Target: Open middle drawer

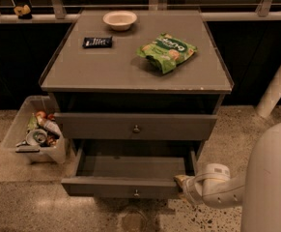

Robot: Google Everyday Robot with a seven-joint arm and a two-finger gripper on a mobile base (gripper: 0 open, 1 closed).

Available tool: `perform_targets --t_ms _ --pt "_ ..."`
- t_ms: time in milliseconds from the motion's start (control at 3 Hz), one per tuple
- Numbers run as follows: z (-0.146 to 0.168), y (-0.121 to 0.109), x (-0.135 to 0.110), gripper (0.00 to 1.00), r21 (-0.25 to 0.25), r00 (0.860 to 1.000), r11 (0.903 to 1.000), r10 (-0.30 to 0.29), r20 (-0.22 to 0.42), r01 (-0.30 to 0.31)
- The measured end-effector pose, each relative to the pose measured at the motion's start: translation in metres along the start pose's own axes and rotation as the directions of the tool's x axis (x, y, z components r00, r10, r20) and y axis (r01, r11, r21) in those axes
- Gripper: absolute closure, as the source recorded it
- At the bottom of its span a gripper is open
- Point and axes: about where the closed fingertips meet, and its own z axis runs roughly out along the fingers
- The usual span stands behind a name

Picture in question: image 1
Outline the grey drawer cabinet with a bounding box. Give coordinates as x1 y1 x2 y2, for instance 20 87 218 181
38 9 234 166

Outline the red apple in bin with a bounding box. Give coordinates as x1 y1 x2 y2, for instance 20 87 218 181
36 110 47 118

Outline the yellow black toy figure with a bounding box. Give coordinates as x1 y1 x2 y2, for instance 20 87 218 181
14 5 32 19

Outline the white slanted pillar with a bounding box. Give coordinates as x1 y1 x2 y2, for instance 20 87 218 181
255 65 281 118

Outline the round floor drain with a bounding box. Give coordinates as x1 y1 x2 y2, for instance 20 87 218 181
122 211 148 232

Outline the dark blue snack bar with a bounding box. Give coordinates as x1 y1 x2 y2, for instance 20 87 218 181
82 37 112 48

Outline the white paper bowl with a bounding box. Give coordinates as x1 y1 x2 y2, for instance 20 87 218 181
103 11 137 31

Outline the grey top drawer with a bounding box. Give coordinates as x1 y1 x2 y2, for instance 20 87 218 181
54 112 217 141

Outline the clear plastic bin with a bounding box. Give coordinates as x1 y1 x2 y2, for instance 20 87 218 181
1 96 68 163

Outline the green chip bag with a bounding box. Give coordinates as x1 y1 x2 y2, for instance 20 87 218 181
136 33 197 74

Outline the plastic bottle in bin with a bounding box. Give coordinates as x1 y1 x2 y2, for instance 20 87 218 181
37 116 61 136

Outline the crushed metal can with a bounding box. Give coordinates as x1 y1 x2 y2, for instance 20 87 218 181
26 129 47 146

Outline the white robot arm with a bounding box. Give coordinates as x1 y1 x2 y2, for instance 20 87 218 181
174 123 281 232

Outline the grey drawer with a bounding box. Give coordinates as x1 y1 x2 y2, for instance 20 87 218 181
54 112 217 141
62 140 196 199

